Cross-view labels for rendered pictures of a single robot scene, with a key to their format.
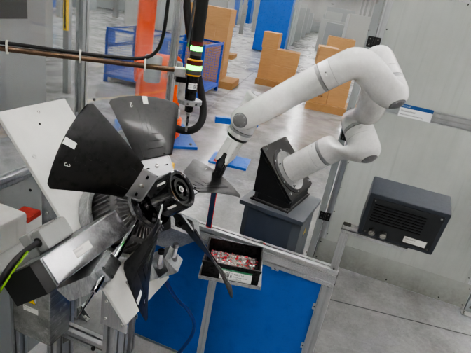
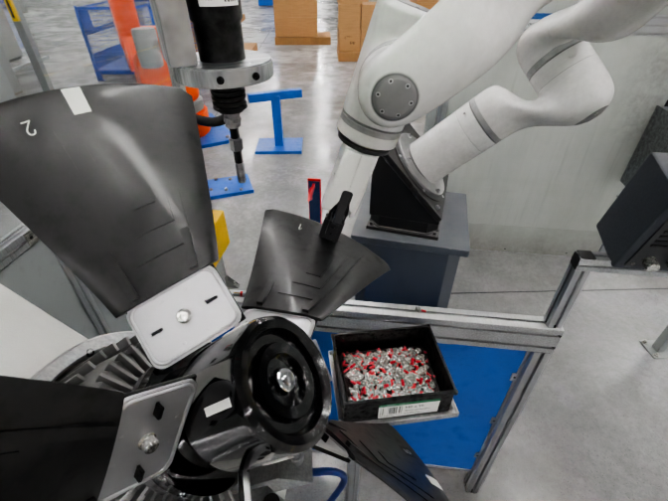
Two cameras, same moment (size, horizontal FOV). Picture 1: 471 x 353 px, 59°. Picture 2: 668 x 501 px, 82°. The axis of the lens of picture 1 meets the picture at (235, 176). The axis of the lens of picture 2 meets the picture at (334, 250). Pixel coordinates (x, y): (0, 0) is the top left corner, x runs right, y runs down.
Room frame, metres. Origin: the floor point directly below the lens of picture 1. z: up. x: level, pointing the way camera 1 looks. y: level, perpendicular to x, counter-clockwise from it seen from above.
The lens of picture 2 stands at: (0.88, 0.14, 1.52)
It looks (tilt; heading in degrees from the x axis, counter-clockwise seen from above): 37 degrees down; 351
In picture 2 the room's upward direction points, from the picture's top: straight up
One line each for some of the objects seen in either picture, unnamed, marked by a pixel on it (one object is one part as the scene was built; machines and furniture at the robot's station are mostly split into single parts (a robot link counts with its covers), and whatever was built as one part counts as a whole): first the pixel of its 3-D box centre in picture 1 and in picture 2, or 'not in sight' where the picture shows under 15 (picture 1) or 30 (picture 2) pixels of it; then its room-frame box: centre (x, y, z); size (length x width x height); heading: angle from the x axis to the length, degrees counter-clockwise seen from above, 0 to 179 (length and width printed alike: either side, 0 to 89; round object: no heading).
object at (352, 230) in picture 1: (373, 236); (638, 264); (1.36, -0.54, 1.04); 0.24 x 0.03 x 0.03; 74
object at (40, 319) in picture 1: (41, 303); not in sight; (1.06, 0.55, 0.73); 0.15 x 0.09 x 0.22; 74
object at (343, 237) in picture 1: (340, 246); (568, 291); (1.39, -0.44, 0.96); 0.03 x 0.03 x 0.20; 74
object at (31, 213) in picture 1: (25, 213); not in sight; (1.36, 0.76, 0.87); 0.08 x 0.08 x 0.02; 81
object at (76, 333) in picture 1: (87, 338); not in sight; (1.12, 0.42, 0.56); 0.19 x 0.04 x 0.04; 74
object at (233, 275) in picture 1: (233, 260); (389, 371); (1.33, -0.05, 0.85); 0.22 x 0.17 x 0.07; 88
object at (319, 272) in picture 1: (230, 241); (360, 318); (1.51, -0.03, 0.82); 0.90 x 0.04 x 0.08; 74
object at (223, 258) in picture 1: (233, 265); (389, 376); (1.33, -0.05, 0.83); 0.19 x 0.14 x 0.03; 88
